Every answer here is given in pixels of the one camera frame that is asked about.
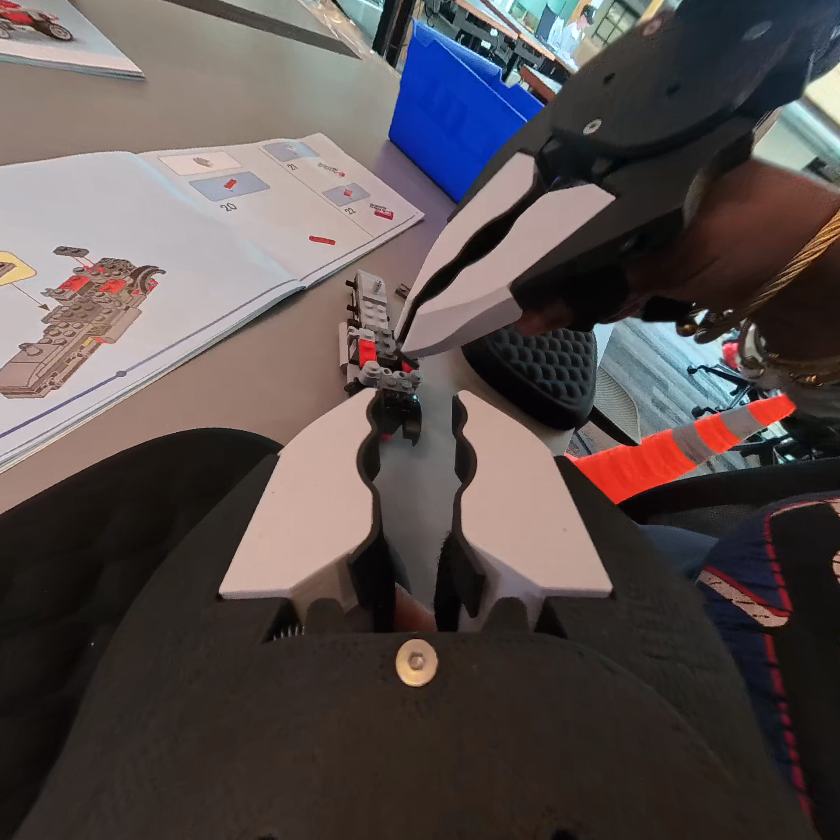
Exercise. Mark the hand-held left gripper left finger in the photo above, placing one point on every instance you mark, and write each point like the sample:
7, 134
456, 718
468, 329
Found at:
302, 512

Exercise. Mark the black office chair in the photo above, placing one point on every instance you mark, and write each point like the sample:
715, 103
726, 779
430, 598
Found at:
722, 387

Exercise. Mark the wooden background table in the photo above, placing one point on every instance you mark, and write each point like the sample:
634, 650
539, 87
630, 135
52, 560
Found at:
535, 75

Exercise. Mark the open instruction booklet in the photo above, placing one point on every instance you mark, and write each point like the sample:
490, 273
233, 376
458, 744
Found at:
164, 216

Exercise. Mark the blue plastic bin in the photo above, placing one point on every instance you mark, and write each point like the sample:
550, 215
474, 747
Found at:
453, 111

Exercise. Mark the grey desk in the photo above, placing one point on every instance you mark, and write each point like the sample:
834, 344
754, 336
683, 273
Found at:
229, 98

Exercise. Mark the person's left hand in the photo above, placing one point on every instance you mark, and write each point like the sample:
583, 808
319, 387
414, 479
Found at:
415, 613

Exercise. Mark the person's right forearm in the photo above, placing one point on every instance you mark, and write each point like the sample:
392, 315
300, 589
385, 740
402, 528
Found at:
814, 308

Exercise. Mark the grey red toy brick vehicle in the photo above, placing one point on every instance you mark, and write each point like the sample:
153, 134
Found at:
374, 315

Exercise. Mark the orange traffic cone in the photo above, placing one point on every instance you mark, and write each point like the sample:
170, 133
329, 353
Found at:
656, 459

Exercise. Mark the grey mesh office chair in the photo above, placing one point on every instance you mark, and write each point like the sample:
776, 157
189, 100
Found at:
617, 407

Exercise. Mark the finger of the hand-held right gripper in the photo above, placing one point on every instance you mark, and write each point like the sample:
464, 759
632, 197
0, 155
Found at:
485, 197
472, 308

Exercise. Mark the closed instruction booklet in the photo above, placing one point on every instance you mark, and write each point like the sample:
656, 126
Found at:
85, 46

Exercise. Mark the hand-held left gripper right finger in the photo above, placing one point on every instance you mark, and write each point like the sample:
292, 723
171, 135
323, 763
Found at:
525, 518

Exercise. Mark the person's dark pants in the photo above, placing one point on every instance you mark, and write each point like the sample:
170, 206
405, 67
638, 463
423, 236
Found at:
676, 544

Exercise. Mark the black chair armrest pad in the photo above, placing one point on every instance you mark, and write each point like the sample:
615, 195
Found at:
538, 380

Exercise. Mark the person's navy printed shirt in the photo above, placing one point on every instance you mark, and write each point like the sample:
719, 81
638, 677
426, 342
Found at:
787, 656

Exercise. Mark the person's right hand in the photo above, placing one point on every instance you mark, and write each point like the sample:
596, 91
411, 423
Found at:
741, 229

